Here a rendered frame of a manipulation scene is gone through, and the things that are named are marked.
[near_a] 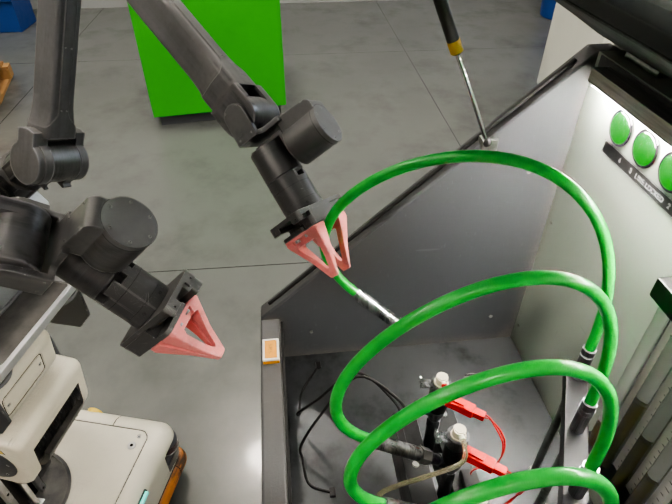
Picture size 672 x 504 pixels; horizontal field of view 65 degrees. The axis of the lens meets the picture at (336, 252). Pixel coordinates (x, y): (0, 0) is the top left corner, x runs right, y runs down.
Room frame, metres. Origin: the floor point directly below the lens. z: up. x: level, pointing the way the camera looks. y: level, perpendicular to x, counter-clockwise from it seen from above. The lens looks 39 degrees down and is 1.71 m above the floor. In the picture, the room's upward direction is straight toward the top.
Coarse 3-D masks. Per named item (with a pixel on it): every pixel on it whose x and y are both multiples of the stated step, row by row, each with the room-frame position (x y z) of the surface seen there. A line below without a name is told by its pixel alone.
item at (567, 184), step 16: (416, 160) 0.54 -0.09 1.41; (432, 160) 0.53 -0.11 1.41; (448, 160) 0.53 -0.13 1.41; (464, 160) 0.52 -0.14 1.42; (480, 160) 0.52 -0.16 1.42; (496, 160) 0.51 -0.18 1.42; (512, 160) 0.51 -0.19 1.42; (528, 160) 0.51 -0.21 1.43; (384, 176) 0.55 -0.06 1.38; (544, 176) 0.50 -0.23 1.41; (560, 176) 0.50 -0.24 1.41; (352, 192) 0.56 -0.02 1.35; (576, 192) 0.49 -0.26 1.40; (336, 208) 0.57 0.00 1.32; (592, 208) 0.48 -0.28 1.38; (592, 224) 0.48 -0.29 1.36; (608, 240) 0.48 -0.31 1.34; (608, 256) 0.47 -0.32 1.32; (608, 272) 0.47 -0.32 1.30; (352, 288) 0.56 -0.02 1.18; (608, 288) 0.47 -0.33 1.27; (592, 336) 0.47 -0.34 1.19; (592, 352) 0.46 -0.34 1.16
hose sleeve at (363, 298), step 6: (360, 294) 0.56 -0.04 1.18; (366, 294) 0.56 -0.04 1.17; (360, 300) 0.55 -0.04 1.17; (366, 300) 0.55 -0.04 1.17; (372, 300) 0.56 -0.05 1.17; (366, 306) 0.55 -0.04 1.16; (372, 306) 0.55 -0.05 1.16; (378, 306) 0.55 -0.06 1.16; (372, 312) 0.55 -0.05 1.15; (378, 312) 0.55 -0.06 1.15; (384, 312) 0.55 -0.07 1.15; (390, 312) 0.55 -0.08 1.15; (384, 318) 0.54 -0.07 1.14; (390, 318) 0.54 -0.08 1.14; (396, 318) 0.55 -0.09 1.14; (390, 324) 0.54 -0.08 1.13
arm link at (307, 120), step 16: (224, 112) 0.68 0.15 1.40; (240, 112) 0.67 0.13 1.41; (288, 112) 0.66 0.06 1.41; (304, 112) 0.65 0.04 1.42; (320, 112) 0.66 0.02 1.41; (240, 128) 0.66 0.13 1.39; (256, 128) 0.66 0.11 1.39; (272, 128) 0.66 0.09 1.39; (288, 128) 0.65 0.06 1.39; (304, 128) 0.63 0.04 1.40; (320, 128) 0.62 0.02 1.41; (336, 128) 0.66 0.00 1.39; (240, 144) 0.65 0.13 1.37; (256, 144) 0.67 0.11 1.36; (288, 144) 0.63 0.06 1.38; (304, 144) 0.63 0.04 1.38; (320, 144) 0.62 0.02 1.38; (304, 160) 0.63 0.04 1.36
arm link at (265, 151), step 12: (276, 132) 0.67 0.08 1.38; (264, 144) 0.65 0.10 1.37; (276, 144) 0.65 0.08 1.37; (252, 156) 0.65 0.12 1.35; (264, 156) 0.64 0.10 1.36; (276, 156) 0.64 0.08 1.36; (288, 156) 0.64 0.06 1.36; (264, 168) 0.63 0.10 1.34; (276, 168) 0.63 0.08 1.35; (288, 168) 0.63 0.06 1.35; (300, 168) 0.65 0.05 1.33; (264, 180) 0.64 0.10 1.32
